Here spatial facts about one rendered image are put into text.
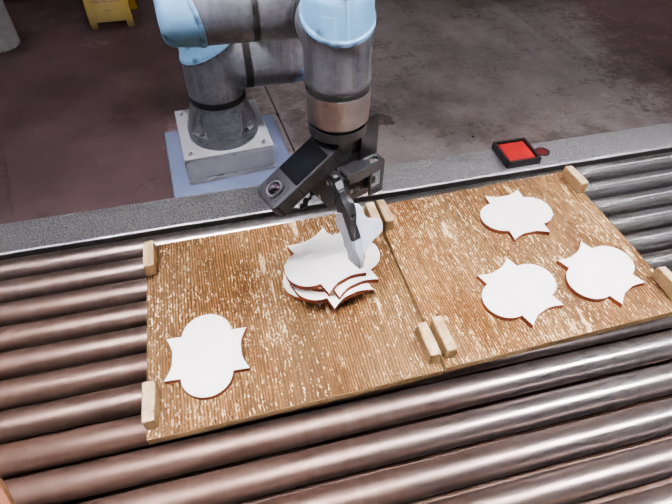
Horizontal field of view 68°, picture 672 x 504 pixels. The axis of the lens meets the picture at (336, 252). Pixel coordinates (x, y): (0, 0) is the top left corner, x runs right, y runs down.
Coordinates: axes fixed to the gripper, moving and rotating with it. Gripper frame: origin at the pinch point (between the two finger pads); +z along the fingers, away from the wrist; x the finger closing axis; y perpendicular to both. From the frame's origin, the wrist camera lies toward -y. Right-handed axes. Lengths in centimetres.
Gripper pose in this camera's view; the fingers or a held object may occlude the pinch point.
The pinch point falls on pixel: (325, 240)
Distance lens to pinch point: 73.6
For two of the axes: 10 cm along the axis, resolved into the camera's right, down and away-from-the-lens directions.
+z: 0.0, 6.7, 7.4
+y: 8.1, -4.3, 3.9
